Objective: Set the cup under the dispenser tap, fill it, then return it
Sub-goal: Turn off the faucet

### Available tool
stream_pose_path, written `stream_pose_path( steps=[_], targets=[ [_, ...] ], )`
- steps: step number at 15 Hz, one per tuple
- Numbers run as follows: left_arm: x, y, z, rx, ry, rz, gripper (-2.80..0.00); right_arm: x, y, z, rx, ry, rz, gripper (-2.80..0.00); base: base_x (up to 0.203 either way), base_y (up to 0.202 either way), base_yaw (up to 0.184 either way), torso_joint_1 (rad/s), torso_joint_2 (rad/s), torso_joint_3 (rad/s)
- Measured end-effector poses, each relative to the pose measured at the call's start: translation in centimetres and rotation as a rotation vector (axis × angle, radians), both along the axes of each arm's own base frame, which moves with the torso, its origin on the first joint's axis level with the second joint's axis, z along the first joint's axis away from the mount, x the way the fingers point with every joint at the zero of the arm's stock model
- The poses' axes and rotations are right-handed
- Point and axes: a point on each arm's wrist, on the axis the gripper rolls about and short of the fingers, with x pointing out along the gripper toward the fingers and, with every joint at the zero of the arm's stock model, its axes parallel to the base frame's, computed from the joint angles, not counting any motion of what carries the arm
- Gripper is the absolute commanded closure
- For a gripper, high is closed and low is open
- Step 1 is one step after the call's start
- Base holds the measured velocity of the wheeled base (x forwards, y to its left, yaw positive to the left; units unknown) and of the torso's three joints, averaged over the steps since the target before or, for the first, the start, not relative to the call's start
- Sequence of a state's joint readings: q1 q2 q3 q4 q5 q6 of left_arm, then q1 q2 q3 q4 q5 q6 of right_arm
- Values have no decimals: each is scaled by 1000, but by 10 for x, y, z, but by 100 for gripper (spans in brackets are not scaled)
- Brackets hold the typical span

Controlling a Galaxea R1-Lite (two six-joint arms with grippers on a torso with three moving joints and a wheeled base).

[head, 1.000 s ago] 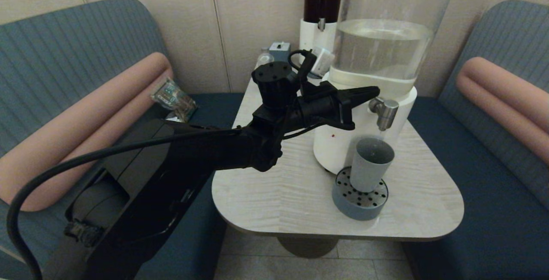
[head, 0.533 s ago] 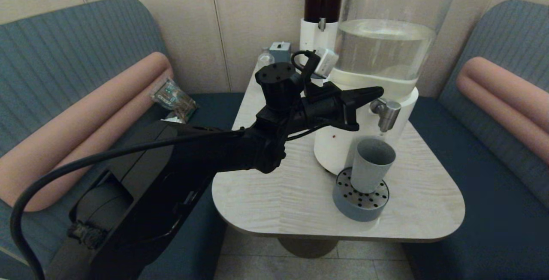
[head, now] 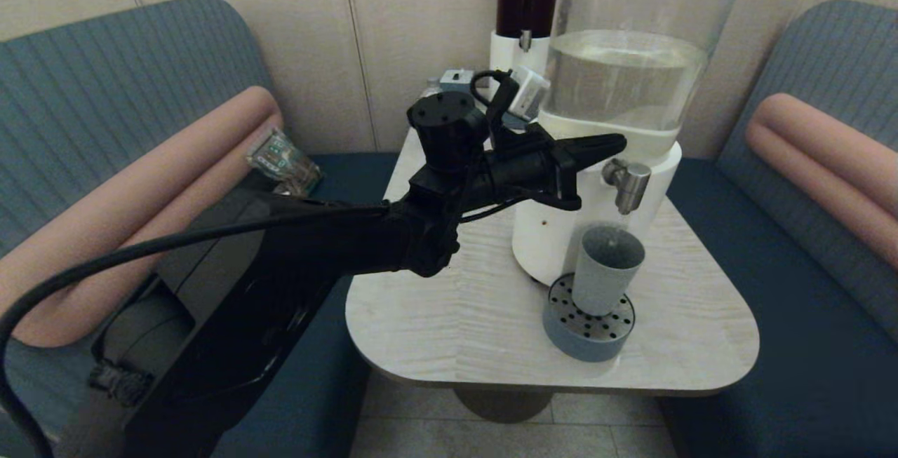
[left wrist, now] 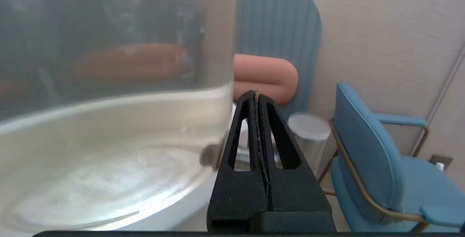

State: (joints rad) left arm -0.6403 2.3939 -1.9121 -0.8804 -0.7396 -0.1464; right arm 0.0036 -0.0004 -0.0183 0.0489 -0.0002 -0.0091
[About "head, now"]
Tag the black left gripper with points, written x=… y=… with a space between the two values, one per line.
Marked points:
x=533 y=170

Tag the clear water dispenser white base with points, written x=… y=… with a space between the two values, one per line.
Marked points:
x=631 y=79

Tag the grey plastic cup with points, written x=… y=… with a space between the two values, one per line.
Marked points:
x=603 y=279

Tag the dark drink dispenser white base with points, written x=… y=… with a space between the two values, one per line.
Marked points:
x=526 y=16

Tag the blue-grey tissue box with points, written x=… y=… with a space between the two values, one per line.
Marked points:
x=456 y=79

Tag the large blue perforated drip tray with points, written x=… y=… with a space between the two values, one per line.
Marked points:
x=582 y=344

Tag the pink bolster on empty sofa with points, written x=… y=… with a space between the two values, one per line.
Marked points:
x=828 y=156

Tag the clear snack packet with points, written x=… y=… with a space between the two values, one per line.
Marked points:
x=284 y=162

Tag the pink bolster beside snack packet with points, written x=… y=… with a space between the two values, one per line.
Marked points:
x=140 y=191

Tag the blue sofa with snack packet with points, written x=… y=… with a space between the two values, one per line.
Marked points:
x=140 y=79

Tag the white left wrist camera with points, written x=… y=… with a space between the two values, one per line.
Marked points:
x=527 y=93

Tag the beige gold table pedestal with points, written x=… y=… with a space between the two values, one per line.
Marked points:
x=501 y=405

